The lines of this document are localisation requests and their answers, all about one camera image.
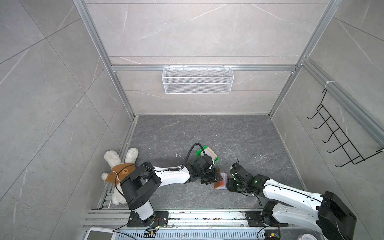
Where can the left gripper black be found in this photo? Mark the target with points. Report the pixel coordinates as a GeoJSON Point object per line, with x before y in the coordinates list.
{"type": "Point", "coordinates": [217, 177]}

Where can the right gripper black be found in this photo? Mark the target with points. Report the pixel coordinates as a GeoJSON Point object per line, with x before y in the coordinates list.
{"type": "Point", "coordinates": [230, 185]}

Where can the brown leather card holder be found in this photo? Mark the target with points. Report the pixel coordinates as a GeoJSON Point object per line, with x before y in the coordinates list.
{"type": "Point", "coordinates": [221, 180]}

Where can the green plastic card tray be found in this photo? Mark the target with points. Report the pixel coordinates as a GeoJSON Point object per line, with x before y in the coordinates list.
{"type": "Point", "coordinates": [201, 154]}

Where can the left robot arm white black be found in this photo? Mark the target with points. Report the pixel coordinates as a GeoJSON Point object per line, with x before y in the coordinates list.
{"type": "Point", "coordinates": [139, 186]}

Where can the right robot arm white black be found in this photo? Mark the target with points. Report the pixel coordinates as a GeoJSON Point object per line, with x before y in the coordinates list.
{"type": "Point", "coordinates": [324, 213]}

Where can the stack of credit cards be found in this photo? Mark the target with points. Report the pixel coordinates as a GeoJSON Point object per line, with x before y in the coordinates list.
{"type": "Point", "coordinates": [212, 154]}

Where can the white brown plush toy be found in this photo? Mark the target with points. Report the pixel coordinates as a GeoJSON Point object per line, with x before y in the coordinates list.
{"type": "Point", "coordinates": [119, 170]}

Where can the white device at bottom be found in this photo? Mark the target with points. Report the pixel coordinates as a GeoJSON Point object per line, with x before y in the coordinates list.
{"type": "Point", "coordinates": [96, 233]}

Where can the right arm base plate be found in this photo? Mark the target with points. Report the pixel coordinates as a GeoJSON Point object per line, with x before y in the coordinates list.
{"type": "Point", "coordinates": [262, 219]}

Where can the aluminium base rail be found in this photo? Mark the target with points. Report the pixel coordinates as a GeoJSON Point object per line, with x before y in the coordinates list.
{"type": "Point", "coordinates": [219, 224]}

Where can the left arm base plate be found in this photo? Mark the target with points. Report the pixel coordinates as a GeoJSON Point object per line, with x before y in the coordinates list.
{"type": "Point", "coordinates": [158, 219]}

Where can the white wire mesh basket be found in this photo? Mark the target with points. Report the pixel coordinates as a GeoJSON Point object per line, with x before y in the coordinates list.
{"type": "Point", "coordinates": [197, 80]}

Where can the black wire hook rack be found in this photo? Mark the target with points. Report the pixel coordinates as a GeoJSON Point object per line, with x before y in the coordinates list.
{"type": "Point", "coordinates": [344, 143]}

